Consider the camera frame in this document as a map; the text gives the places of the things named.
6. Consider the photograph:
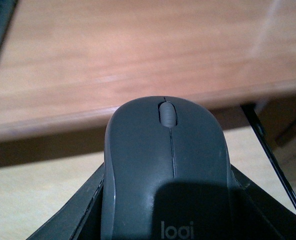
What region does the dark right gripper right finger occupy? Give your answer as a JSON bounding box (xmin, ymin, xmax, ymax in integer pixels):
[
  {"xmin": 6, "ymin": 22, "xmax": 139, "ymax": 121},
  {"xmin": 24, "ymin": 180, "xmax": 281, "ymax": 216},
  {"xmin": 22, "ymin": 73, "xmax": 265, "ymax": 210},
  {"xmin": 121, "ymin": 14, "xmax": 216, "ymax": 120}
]
[{"xmin": 231, "ymin": 166, "xmax": 296, "ymax": 240}]

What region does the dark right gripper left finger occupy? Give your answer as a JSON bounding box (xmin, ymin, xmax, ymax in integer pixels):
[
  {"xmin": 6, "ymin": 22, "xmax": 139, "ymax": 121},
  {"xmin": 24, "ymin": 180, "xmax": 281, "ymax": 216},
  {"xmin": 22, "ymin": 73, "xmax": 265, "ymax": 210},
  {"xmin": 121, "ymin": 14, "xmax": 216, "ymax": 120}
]
[{"xmin": 28, "ymin": 165, "xmax": 104, "ymax": 240}]

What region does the grey Logitech wireless mouse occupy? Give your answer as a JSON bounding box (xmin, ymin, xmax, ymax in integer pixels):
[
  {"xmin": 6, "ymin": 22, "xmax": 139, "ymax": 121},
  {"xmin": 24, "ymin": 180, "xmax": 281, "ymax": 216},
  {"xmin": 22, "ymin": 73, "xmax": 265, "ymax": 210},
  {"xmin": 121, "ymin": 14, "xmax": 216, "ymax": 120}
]
[{"xmin": 100, "ymin": 96, "xmax": 236, "ymax": 240}]

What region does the thin black rod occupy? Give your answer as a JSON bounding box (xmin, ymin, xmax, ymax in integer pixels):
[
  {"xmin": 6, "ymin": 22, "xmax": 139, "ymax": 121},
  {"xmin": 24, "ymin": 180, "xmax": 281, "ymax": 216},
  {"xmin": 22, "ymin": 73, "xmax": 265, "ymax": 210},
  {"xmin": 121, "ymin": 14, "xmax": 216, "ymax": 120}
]
[{"xmin": 240, "ymin": 103, "xmax": 296, "ymax": 210}]

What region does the wooden desk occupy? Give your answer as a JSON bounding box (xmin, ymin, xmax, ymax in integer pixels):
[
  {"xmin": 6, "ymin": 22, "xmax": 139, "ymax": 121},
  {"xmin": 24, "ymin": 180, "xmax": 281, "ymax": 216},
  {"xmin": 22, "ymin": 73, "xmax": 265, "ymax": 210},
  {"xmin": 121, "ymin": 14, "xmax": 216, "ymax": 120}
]
[{"xmin": 0, "ymin": 0, "xmax": 296, "ymax": 171}]

